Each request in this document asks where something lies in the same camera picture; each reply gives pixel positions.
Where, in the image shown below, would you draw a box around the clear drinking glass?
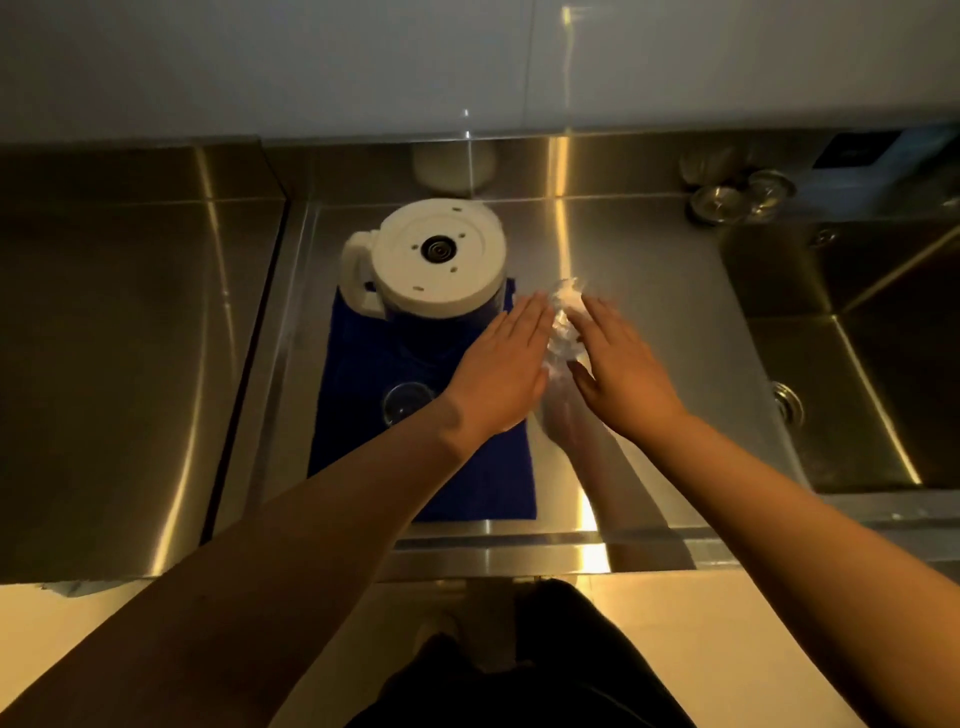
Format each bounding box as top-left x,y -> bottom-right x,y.
381,380 -> 438,429
541,276 -> 595,380

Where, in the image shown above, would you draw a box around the white countertop appliance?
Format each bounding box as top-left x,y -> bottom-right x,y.
793,126 -> 960,220

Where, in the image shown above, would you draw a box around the metal sink drain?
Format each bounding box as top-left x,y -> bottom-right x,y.
771,380 -> 806,429

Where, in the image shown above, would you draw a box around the person's black trousers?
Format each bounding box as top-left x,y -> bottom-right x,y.
345,577 -> 699,728

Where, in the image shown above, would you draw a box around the person's left forearm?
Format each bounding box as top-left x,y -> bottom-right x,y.
0,393 -> 526,728

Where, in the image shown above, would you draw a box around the person's right hand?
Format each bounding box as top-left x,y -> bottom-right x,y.
566,294 -> 691,446

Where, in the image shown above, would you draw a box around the white-based glass electric kettle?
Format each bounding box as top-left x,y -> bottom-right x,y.
337,197 -> 509,322

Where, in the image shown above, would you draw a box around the person's pale shoe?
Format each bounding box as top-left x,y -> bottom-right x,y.
414,611 -> 464,661

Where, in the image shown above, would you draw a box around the stainless steel sink basin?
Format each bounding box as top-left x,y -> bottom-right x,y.
717,216 -> 960,498

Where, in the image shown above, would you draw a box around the small metal bowl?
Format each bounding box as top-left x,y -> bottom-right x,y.
688,184 -> 747,226
744,168 -> 798,220

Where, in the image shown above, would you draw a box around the blue cloth mat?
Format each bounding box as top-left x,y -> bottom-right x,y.
306,277 -> 538,524

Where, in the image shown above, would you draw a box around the person's left hand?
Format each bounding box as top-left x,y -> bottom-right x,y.
447,291 -> 558,446

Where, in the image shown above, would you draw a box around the person's right forearm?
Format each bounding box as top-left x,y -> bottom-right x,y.
630,412 -> 960,728

